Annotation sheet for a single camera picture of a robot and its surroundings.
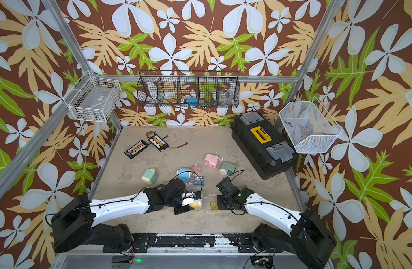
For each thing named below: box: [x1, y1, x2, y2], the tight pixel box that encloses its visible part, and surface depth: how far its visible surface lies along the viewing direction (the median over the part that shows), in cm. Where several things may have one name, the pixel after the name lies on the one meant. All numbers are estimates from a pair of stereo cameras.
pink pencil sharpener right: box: [203, 152, 224, 169], surface depth 100 cm
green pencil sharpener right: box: [218, 161, 237, 176], surface depth 96 cm
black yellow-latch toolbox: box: [230, 110, 295, 181], surface depth 93 cm
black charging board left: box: [124, 139, 149, 160], surface depth 109 cm
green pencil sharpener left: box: [141, 167, 159, 185], surface depth 90 cm
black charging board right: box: [148, 134, 170, 153], surface depth 113 cm
